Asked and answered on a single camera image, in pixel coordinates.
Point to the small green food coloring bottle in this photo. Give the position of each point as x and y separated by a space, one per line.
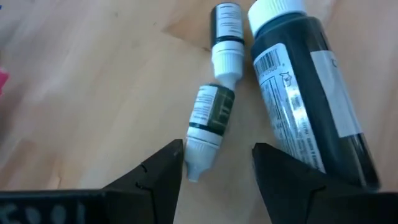
208 124

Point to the small black food coloring bottle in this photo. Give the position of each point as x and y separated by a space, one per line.
227 53

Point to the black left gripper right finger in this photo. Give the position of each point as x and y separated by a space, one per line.
289 193

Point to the pink object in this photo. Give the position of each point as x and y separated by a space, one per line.
3 81

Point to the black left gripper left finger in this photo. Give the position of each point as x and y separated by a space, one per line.
155 189

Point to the large dark food coloring bottle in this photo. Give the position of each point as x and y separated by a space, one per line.
311 102

